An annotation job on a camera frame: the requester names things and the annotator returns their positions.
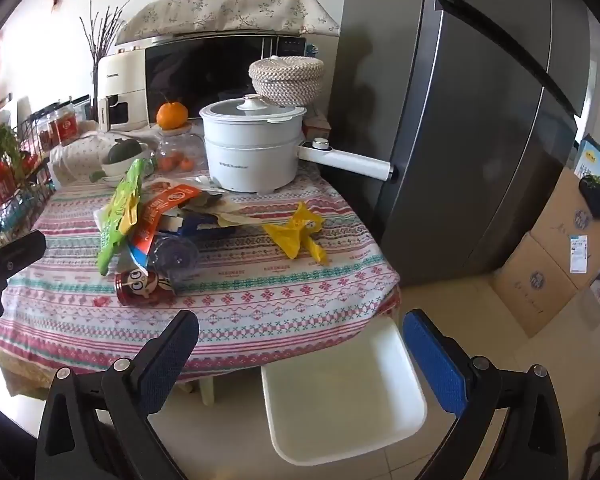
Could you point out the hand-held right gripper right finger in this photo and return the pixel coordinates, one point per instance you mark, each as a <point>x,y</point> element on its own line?
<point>432,360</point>

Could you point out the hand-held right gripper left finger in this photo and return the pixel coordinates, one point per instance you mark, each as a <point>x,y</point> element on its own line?
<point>167,360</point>

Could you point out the red drink can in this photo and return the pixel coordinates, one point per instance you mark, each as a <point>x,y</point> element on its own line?
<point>140,287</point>

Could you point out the white plastic bin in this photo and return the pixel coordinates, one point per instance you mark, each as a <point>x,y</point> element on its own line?
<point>340,410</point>

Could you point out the clear plastic bottle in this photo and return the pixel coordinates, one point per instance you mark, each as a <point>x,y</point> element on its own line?
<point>177,255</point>

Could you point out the green snack packet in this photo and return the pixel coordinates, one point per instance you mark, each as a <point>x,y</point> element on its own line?
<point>122,200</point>

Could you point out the dark blue packet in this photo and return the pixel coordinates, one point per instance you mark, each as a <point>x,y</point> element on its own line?
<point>195,222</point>

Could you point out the orange snack packet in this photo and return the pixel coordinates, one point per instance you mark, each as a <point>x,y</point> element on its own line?
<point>162,205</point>

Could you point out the white table leg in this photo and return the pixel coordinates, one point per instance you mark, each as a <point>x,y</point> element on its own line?
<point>207,392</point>

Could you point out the white dotted cloth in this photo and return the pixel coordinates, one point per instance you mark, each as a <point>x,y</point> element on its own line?
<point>80,155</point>

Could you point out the white bowl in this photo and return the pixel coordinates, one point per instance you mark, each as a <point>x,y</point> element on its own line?
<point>112,170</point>

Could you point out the patterned tablecloth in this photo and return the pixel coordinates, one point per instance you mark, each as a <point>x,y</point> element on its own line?
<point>260,280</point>

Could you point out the large cardboard box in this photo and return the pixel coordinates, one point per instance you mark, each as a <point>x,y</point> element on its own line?
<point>535,285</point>

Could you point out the jar with red contents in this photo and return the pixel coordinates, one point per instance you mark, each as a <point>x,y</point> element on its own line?
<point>65,125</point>

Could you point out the avocado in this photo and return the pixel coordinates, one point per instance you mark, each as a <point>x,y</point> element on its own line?
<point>125,151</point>

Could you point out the beige snack packet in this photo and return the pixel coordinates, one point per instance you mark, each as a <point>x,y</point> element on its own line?
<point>240,220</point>

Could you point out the yellow wrapper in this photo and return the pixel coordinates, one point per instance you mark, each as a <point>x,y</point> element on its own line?
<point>292,232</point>

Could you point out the glass jar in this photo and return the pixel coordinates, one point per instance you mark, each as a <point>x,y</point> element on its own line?
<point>180,152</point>

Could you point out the cardboard box with label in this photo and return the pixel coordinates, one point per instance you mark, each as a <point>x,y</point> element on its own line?
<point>565,220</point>

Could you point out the cream kitchen appliance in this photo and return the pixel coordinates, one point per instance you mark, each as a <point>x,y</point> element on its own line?
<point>122,77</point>

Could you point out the orange fruit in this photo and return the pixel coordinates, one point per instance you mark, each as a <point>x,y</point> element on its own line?
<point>171,115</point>

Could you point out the white electric pot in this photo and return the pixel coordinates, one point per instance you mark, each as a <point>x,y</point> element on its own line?
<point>250,160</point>

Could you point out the grey refrigerator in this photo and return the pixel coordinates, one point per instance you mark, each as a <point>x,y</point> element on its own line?
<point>460,135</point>

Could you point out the dry branches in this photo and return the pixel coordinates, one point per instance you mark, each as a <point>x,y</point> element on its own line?
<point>100,35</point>

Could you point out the small brown box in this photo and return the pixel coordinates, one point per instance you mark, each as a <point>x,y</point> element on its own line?
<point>315,125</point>

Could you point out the woven basket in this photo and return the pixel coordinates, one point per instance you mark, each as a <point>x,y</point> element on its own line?
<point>286,82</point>

